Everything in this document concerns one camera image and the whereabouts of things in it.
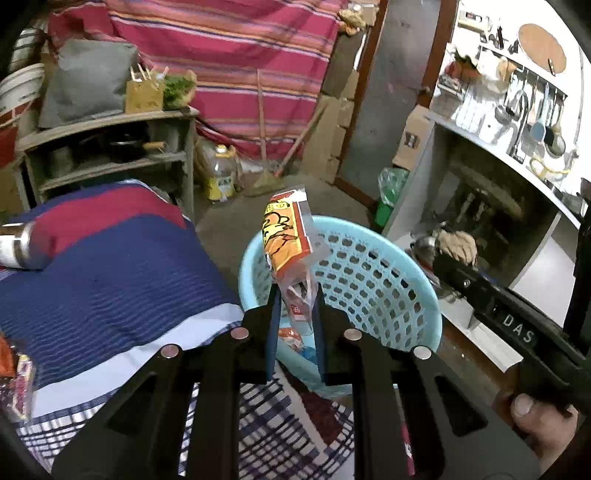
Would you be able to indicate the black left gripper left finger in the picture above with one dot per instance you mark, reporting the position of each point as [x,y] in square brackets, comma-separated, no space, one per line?
[178,399]

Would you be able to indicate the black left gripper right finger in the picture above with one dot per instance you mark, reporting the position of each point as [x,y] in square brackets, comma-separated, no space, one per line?
[413,417]

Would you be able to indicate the orange snack wrapper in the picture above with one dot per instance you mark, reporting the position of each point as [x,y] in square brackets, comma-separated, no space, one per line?
[293,246]

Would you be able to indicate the person's right hand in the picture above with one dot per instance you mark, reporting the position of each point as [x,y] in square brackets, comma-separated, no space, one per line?
[552,431]

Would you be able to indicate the shiny snack wrapper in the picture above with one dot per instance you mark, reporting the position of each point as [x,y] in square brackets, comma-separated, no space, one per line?
[17,381]

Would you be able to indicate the striped blue red tablecloth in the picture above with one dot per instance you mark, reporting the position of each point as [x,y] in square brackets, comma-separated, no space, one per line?
[126,278]

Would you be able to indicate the light blue plastic basket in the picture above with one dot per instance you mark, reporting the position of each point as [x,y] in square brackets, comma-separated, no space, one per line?
[381,288]

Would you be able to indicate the white label spice jar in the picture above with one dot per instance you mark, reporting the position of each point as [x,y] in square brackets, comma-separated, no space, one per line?
[25,246]

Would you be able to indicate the green plastic bag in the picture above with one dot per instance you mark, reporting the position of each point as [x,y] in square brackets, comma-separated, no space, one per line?
[391,183]

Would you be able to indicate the yellow label oil bottle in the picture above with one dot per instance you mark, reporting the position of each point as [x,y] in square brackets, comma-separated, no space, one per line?
[220,183]

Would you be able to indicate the cardboard box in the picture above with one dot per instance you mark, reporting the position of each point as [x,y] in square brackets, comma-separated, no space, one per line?
[414,138]

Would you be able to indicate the black frying pan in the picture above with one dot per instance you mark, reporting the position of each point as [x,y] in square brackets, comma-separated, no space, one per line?
[130,150]

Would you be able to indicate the wooden shelf unit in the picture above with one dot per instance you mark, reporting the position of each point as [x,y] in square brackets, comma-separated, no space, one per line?
[52,161]

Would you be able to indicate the round wooden board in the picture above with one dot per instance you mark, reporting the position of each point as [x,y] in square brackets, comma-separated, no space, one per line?
[542,48]

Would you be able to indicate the brown paper bag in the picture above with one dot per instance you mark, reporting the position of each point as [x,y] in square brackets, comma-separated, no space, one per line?
[144,91]

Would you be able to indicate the green leafy vegetables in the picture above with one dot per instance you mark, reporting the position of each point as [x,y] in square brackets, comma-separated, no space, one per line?
[179,90]

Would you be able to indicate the grey cushion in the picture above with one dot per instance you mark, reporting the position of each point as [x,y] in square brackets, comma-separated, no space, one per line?
[88,83]

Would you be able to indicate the white plastic bucket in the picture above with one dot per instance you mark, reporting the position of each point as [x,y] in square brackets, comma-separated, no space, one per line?
[19,89]

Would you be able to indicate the pink striped curtain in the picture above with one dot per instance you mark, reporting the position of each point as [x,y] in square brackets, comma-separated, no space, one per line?
[259,64]

